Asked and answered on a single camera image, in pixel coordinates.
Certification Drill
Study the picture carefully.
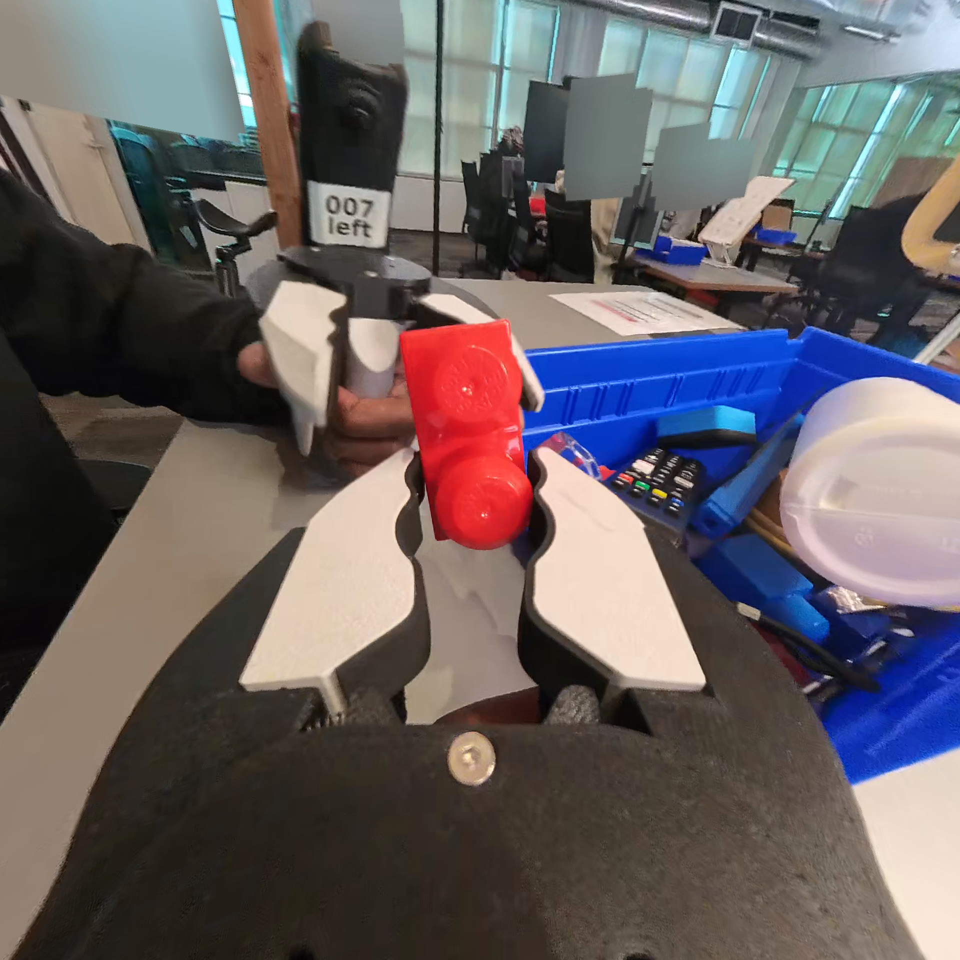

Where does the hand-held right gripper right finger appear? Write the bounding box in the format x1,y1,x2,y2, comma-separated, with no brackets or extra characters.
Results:
517,446,708,715

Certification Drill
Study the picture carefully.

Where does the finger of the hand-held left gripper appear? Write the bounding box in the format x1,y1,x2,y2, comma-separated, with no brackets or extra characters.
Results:
257,279,350,459
414,291,547,414

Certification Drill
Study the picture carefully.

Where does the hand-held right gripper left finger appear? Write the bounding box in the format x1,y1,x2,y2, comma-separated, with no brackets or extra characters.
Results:
240,448,432,714

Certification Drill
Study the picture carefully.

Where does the red toy building block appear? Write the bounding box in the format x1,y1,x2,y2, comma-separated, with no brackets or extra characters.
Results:
399,318,535,552

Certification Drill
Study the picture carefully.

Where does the red translucent cube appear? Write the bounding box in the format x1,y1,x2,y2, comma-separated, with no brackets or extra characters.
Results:
540,431,614,483

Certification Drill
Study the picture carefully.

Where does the blue plastic bin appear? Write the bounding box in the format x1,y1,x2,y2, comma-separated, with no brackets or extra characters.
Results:
521,326,960,785

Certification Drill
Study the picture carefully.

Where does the person's left forearm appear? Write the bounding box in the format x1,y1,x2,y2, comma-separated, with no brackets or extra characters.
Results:
0,168,290,425

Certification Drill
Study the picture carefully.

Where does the person's left hand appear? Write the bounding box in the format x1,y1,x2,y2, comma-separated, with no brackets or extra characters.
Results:
236,341,421,481

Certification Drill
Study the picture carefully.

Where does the black pole stand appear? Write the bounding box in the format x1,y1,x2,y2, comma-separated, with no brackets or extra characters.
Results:
431,0,447,276

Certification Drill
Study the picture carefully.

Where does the black remote control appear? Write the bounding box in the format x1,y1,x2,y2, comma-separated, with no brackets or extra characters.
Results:
611,446,708,524

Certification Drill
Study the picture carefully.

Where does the black office chair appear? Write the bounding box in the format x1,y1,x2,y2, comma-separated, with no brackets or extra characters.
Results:
543,187,597,285

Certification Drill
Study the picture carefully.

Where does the black saddle seat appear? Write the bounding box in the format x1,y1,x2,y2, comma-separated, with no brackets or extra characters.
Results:
189,197,280,295

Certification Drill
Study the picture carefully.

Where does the dark blue foam block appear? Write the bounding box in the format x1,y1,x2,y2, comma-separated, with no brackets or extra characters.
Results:
711,534,831,640

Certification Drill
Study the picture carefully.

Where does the blue plastic part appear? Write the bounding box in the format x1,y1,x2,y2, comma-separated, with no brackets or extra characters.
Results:
693,416,809,539

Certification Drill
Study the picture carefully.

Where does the printed paper sheet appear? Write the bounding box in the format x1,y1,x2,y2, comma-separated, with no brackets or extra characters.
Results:
549,291,745,338

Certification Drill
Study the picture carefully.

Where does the black computer monitor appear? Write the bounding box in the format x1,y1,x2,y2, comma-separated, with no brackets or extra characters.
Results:
522,78,573,186

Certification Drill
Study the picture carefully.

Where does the light blue foam block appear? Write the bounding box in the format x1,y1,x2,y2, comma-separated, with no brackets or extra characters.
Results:
656,405,759,450

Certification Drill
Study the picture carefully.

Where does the white plastic cup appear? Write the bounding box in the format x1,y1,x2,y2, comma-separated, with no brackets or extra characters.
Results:
778,376,960,609

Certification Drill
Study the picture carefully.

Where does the dotted paper sign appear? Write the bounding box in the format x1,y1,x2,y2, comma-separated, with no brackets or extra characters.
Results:
697,176,798,265

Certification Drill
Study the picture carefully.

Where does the black board wooden rim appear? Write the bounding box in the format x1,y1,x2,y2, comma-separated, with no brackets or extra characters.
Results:
900,157,960,276

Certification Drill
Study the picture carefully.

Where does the wooden post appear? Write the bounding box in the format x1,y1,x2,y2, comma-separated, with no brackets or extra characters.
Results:
232,0,306,250

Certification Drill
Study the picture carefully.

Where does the black cable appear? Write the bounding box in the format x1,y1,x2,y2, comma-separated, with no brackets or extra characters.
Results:
737,600,884,693

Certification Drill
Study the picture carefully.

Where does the silver ceiling duct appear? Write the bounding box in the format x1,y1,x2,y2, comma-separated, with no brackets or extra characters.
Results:
585,0,828,63

